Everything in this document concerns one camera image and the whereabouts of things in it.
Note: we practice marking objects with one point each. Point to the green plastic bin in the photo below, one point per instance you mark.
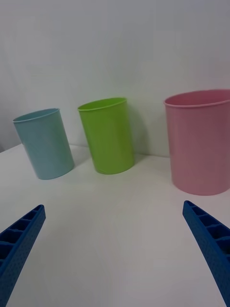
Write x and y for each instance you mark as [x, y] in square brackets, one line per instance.
[110, 139]

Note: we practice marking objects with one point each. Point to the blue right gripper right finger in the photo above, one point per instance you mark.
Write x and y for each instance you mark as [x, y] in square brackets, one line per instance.
[210, 239]

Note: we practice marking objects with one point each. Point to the pink plastic bin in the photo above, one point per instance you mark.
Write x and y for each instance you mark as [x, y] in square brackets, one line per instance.
[201, 148]

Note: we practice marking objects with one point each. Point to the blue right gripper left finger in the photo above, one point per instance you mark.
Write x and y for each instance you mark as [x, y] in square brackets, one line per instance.
[22, 239]

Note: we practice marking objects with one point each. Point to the pale blue plastic bin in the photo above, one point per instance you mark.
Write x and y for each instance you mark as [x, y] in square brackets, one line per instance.
[46, 148]

